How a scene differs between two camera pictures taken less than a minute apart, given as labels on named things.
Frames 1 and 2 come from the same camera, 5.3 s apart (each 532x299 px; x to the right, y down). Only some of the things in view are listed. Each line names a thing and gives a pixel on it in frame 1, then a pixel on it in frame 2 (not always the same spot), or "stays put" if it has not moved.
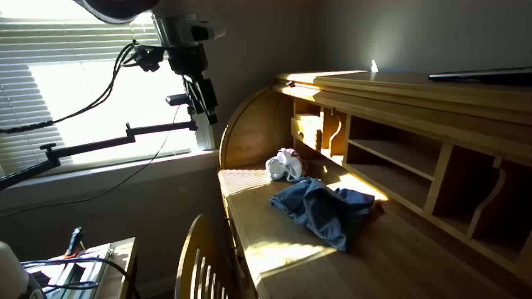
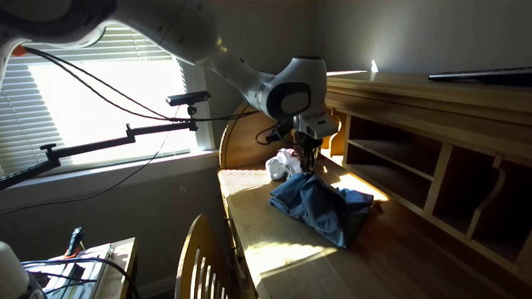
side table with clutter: x=94 y=273 stays put
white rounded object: x=14 y=278 stays put
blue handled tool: x=74 y=241 stays put
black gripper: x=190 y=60 → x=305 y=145
